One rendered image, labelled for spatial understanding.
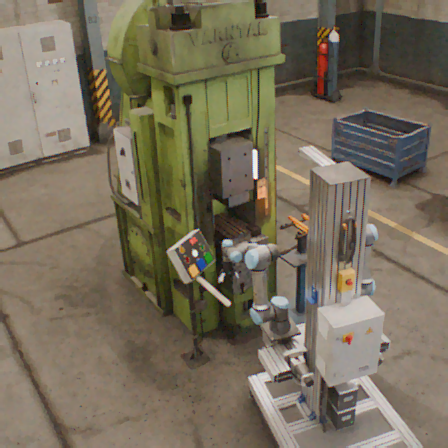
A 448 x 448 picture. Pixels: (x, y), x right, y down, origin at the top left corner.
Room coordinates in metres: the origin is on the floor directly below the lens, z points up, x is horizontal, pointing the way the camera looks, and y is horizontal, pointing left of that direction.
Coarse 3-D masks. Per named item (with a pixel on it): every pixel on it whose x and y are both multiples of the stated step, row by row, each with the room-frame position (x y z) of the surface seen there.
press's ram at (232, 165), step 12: (216, 144) 4.03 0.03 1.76; (228, 144) 4.01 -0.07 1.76; (240, 144) 4.00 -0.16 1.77; (252, 144) 4.03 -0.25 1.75; (216, 156) 3.93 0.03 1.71; (228, 156) 3.91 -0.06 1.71; (240, 156) 3.97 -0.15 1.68; (252, 156) 4.03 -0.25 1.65; (216, 168) 3.94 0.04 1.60; (228, 168) 3.91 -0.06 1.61; (240, 168) 3.97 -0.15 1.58; (252, 168) 4.03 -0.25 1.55; (216, 180) 3.95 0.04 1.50; (228, 180) 3.91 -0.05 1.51; (240, 180) 3.97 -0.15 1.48; (252, 180) 4.03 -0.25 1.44; (216, 192) 3.95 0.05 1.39; (228, 192) 3.90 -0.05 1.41; (240, 192) 3.96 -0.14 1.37
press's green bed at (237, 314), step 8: (224, 288) 3.96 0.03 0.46; (248, 288) 3.92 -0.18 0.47; (224, 296) 3.97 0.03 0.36; (232, 296) 3.85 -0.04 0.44; (240, 296) 3.88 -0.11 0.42; (248, 296) 3.92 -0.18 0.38; (224, 304) 3.98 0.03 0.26; (232, 304) 3.87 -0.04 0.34; (240, 304) 3.91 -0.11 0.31; (248, 304) 4.05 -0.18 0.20; (224, 312) 3.98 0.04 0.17; (232, 312) 3.87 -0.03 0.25; (240, 312) 3.92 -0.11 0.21; (248, 312) 3.98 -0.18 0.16; (224, 320) 3.99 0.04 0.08; (232, 320) 3.88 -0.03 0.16; (240, 320) 3.88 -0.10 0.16; (248, 320) 3.92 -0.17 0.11; (232, 328) 3.88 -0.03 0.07; (240, 328) 3.88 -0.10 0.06; (248, 328) 3.92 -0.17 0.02
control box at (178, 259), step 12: (180, 240) 3.61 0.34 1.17; (192, 240) 3.60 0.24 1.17; (204, 240) 3.68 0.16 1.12; (168, 252) 3.46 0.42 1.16; (180, 252) 3.46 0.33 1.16; (192, 252) 3.53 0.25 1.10; (204, 252) 3.61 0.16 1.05; (180, 264) 3.41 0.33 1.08; (192, 264) 3.46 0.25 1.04; (180, 276) 3.41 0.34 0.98
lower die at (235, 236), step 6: (222, 216) 4.28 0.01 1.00; (216, 222) 4.19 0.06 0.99; (222, 222) 4.18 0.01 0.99; (234, 222) 4.17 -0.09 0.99; (216, 228) 4.11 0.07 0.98; (222, 228) 4.08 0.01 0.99; (228, 228) 4.07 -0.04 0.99; (240, 228) 4.06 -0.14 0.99; (222, 234) 4.00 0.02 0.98; (234, 234) 3.97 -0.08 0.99; (240, 234) 3.96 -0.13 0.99; (246, 234) 3.99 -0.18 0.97; (234, 240) 3.92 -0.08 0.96; (240, 240) 3.96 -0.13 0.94
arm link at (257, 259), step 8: (256, 248) 2.97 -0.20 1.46; (264, 248) 2.96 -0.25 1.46; (248, 256) 2.93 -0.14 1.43; (256, 256) 2.90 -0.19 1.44; (264, 256) 2.91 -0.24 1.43; (272, 256) 2.93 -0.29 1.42; (248, 264) 2.92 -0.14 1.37; (256, 264) 2.88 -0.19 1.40; (264, 264) 2.90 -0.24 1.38; (256, 272) 2.89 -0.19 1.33; (264, 272) 2.91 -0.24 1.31; (256, 280) 2.90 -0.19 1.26; (264, 280) 2.90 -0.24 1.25; (256, 288) 2.89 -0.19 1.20; (264, 288) 2.89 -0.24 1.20; (256, 296) 2.89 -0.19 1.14; (264, 296) 2.88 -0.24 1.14; (256, 304) 2.89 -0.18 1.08; (264, 304) 2.88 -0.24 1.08; (256, 312) 2.86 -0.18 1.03; (264, 312) 2.85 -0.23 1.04; (272, 312) 2.88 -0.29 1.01; (256, 320) 2.84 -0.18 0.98; (264, 320) 2.85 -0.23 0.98
